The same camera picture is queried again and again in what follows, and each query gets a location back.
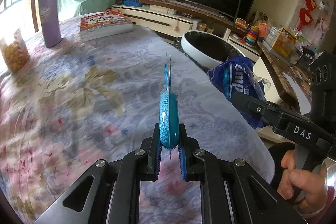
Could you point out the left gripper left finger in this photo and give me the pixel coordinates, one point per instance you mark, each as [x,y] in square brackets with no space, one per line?
[108,192]

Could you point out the right red heart decoration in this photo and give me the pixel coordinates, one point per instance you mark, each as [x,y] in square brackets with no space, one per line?
[305,17]

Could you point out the floral tablecloth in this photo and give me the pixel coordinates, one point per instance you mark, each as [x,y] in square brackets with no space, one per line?
[78,102]

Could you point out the white trash bin black liner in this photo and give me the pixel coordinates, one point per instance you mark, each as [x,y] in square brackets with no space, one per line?
[206,50]

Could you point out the blue plastic bag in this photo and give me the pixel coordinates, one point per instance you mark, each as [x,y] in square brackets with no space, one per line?
[236,76]

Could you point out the teal small snack packet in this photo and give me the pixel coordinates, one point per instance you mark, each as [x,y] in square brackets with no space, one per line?
[168,111]

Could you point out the yellow toy box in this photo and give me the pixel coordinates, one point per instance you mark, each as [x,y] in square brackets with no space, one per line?
[284,42]

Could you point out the rainbow stacking ring toy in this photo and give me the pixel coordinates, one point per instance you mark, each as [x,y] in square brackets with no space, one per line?
[252,36]

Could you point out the stack of children's books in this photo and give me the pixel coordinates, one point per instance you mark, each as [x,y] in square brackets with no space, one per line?
[104,24]

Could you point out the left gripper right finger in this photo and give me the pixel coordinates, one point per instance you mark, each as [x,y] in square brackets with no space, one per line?
[231,192]

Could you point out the clear snack jar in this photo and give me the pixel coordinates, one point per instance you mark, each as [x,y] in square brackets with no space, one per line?
[14,51]

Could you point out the white TV cabinet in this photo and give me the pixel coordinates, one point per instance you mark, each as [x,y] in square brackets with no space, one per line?
[158,19]

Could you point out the purple thermos bottle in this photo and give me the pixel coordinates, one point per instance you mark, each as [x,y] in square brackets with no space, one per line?
[48,12]

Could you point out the person's right hand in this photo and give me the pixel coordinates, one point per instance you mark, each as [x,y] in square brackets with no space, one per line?
[314,184]

